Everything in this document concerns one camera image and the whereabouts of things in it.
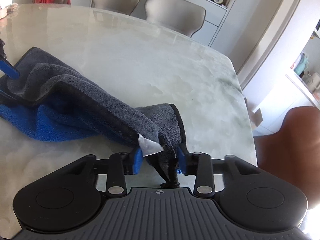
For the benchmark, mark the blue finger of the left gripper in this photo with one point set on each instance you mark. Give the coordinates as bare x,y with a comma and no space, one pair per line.
5,95
9,70

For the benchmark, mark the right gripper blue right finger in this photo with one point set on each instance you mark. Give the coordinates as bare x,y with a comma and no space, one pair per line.
184,160

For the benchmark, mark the brown leather chair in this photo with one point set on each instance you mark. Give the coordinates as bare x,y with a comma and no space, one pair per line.
292,153

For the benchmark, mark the grey and blue towel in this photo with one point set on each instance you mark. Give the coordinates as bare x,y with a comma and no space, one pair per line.
51,101

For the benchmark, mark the mint green kettle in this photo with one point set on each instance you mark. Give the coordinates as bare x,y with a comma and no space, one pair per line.
302,65

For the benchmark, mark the beige chair near cabinet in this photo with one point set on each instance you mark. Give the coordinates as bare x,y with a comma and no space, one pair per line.
179,15

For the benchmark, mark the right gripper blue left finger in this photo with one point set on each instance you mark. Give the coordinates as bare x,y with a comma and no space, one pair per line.
135,160

